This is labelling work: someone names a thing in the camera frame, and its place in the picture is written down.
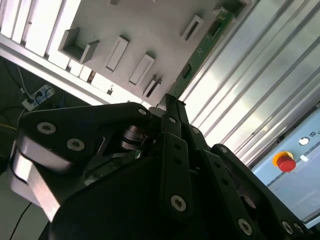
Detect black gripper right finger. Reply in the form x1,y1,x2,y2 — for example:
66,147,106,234
176,99,313,240

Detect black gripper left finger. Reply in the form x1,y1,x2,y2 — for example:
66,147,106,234
7,93,195,223

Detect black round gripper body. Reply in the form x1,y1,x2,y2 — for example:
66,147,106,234
48,121,241,240

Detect green RAM stick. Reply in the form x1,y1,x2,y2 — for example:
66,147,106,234
168,6,236,97

